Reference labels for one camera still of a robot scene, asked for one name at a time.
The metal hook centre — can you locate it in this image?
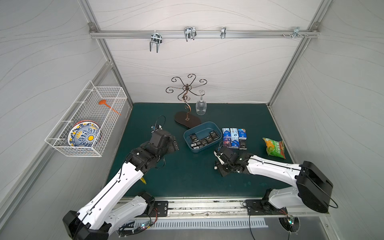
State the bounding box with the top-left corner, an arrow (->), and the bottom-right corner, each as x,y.
184,27 -> 197,42

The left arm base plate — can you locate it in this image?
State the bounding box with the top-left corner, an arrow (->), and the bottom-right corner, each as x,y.
144,201 -> 169,218

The light blue tissue pack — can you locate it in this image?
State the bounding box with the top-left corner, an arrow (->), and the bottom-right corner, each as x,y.
230,128 -> 239,139

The dark blue tissue pack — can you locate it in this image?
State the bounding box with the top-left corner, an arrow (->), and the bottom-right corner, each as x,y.
223,137 -> 232,148

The metal hook right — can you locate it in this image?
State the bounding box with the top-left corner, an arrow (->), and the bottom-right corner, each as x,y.
282,27 -> 309,40

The aluminium top rail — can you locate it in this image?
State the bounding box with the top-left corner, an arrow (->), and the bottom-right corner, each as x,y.
90,29 -> 321,40

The blue white tissue pack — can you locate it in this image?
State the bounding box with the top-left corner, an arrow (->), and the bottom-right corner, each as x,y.
222,128 -> 231,138

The white wire basket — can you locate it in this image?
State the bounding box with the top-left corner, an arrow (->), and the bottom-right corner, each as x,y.
45,81 -> 127,158

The blue pocket tissue pack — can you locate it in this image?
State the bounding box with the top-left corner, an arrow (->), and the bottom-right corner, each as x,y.
238,128 -> 247,140

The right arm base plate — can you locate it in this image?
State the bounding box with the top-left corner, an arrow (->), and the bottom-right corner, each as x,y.
242,199 -> 288,216

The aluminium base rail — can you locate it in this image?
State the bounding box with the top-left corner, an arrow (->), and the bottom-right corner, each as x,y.
156,197 -> 331,219

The orange plastic spoon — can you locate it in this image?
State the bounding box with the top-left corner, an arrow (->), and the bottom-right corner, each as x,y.
99,100 -> 121,115

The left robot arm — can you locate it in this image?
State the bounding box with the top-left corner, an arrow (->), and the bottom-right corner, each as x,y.
63,129 -> 179,240

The metal hook left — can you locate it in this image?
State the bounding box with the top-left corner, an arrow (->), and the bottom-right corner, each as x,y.
150,32 -> 163,53

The white vent strip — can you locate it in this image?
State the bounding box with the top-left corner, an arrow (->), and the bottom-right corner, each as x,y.
125,217 -> 269,230

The metal hook small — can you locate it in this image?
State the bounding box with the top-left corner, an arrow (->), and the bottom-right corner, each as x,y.
220,27 -> 227,39

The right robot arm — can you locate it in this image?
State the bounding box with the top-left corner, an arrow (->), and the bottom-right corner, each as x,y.
214,147 -> 338,214

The metal scroll cup stand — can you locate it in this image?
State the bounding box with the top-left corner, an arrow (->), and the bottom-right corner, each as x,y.
165,74 -> 208,129

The teal plastic storage box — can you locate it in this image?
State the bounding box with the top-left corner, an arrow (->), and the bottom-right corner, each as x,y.
183,122 -> 223,153

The blue yellow patterned plate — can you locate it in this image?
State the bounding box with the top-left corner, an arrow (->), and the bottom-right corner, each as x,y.
68,121 -> 100,147

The green snack bag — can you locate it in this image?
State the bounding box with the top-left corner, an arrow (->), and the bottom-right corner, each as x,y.
263,138 -> 286,159

